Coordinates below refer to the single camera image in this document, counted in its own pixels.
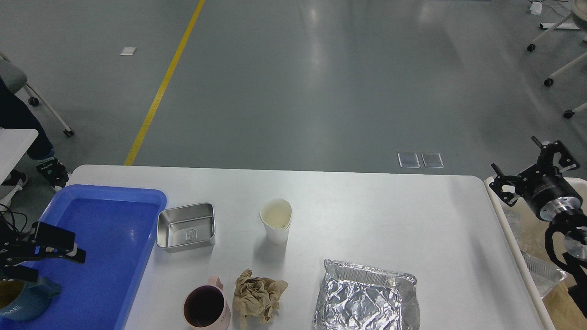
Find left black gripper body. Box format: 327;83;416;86
0;229;35;282

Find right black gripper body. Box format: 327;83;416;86
517;168;584;222

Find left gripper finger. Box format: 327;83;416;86
30;222;76;252
32;247;86;264

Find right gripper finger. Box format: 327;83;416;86
490;163;523;207
531;136;580;177

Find pink mug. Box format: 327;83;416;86
183;275;231;330

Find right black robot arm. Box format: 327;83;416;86
488;137;587;314

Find blue plastic tray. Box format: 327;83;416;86
1;184;167;330

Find dark blue mug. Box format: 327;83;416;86
0;276;61;321

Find black white sneaker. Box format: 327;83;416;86
36;157;71;192

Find foil tray in bin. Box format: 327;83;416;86
521;251;568;299

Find right clear floor plate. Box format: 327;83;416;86
420;152;444;168

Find clear floor plate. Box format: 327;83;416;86
398;152;421;169
420;152;444;168

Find white side table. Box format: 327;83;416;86
0;128;38;182

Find left clear floor plate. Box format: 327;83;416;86
398;152;421;169

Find small steel rectangular tin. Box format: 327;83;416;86
156;203;216;253

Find beige plastic waste bin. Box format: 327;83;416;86
484;177;586;330

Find white chair base with castors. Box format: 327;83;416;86
526;0;587;119

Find crumpled brown paper napkin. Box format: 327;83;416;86
233;268;289;330

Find aluminium foil tray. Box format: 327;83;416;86
313;259;420;330

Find white paper cup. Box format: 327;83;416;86
260;198;292;245

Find black cables at left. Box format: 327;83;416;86
0;204;28;239

